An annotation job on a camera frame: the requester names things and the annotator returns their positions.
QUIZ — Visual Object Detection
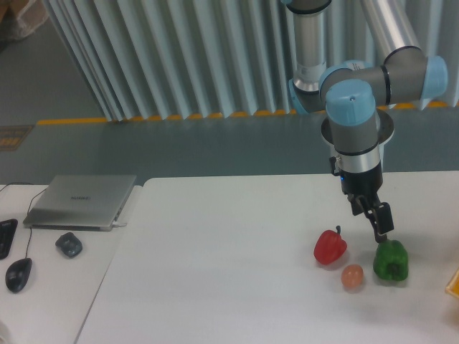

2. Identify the black mouse cable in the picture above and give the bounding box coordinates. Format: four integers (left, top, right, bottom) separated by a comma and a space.
0, 181, 49, 259

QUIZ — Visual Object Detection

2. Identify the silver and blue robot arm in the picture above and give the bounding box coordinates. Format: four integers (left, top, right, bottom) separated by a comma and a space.
285, 1, 448, 243

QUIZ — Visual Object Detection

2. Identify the red bell pepper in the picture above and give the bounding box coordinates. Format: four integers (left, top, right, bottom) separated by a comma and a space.
313, 225, 347, 265

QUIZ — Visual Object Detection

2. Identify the dark grey small case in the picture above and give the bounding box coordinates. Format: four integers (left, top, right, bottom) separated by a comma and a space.
55, 232, 83, 259

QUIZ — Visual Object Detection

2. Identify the brown egg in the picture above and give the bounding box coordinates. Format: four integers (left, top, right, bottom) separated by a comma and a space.
341, 264, 364, 289

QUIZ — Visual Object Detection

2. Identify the green bell pepper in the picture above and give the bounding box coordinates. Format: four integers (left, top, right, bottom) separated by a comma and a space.
373, 239, 409, 282

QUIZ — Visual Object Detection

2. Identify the yellow basket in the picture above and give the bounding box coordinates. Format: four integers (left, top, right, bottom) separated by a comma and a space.
445, 269, 459, 299

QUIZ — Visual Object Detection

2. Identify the white folding screen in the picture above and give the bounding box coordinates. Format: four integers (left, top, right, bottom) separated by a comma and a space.
42, 0, 459, 123

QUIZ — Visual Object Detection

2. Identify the silver laptop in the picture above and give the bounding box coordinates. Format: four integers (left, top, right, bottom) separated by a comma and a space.
23, 175, 136, 231

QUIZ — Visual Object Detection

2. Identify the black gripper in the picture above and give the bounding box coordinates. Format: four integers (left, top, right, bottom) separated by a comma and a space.
339, 164, 394, 242

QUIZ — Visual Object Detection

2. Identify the black computer mouse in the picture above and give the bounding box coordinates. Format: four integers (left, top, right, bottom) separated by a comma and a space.
5, 257, 33, 293

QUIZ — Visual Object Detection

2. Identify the black keyboard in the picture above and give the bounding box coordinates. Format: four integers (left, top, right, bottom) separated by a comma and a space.
0, 219, 18, 260

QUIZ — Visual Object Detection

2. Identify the white laptop charging cable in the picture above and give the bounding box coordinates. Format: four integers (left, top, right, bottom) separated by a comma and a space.
113, 206, 131, 228

